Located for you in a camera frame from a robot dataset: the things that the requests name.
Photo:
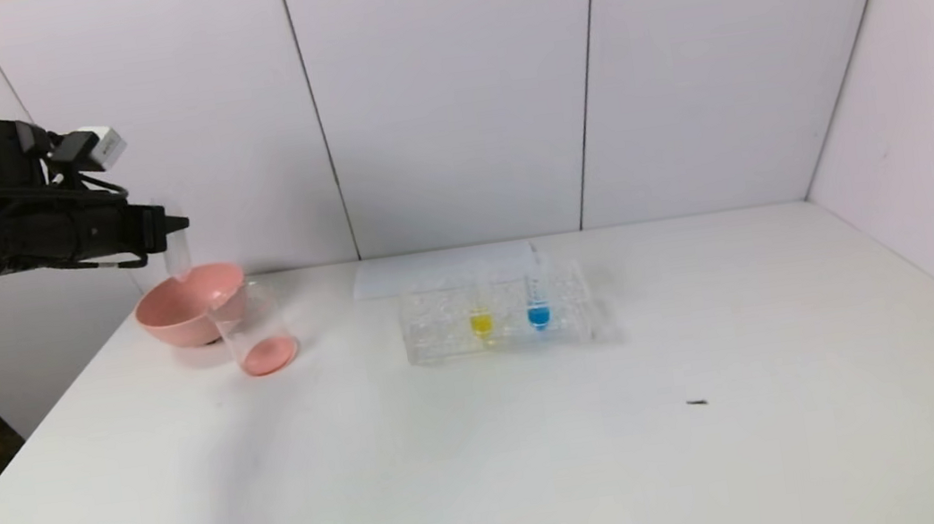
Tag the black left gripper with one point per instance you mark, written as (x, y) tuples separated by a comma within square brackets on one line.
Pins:
[(155, 226)]

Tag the test tube with red liquid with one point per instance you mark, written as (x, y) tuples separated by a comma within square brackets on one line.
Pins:
[(178, 259)]

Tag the clear plastic beaker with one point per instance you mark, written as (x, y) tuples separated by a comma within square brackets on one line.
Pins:
[(262, 348)]

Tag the test tube with yellow liquid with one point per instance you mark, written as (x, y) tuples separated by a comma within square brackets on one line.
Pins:
[(482, 324)]

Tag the test tube with blue liquid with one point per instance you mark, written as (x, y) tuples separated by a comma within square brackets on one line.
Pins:
[(538, 316)]

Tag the clear plastic test tube rack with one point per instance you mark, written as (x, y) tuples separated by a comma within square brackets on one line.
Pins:
[(569, 321)]

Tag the pink bowl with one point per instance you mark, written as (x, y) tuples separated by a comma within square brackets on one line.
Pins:
[(185, 313)]

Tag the white paper sheet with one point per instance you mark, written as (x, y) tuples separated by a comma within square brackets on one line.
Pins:
[(432, 268)]

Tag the small dark speck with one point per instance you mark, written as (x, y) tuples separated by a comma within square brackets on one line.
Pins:
[(697, 401)]

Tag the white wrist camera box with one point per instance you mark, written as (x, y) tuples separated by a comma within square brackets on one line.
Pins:
[(96, 148)]

